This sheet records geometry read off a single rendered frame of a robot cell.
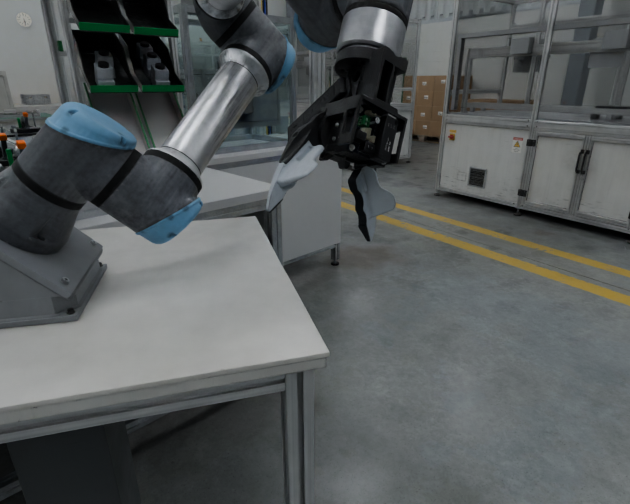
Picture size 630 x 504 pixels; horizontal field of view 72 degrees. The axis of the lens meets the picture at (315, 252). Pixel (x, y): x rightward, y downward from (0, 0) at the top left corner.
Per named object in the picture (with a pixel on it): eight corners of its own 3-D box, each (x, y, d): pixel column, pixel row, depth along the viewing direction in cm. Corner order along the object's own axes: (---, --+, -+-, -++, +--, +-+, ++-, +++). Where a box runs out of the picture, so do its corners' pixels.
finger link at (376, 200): (394, 244, 51) (375, 169, 48) (361, 240, 56) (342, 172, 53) (411, 234, 52) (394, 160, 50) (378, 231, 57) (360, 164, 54)
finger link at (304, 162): (274, 188, 41) (334, 133, 45) (247, 189, 46) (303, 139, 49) (292, 213, 43) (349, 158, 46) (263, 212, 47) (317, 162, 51)
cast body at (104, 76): (115, 91, 127) (113, 67, 123) (99, 91, 125) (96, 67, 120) (109, 78, 132) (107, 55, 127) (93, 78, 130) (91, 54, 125)
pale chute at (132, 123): (150, 160, 137) (151, 151, 133) (105, 164, 130) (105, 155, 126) (127, 92, 145) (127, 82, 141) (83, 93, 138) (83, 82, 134)
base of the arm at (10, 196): (40, 266, 67) (79, 220, 66) (-57, 202, 62) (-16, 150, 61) (75, 239, 81) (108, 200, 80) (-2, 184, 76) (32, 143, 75)
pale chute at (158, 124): (193, 155, 146) (195, 146, 143) (153, 158, 139) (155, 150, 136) (169, 91, 154) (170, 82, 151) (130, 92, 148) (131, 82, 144)
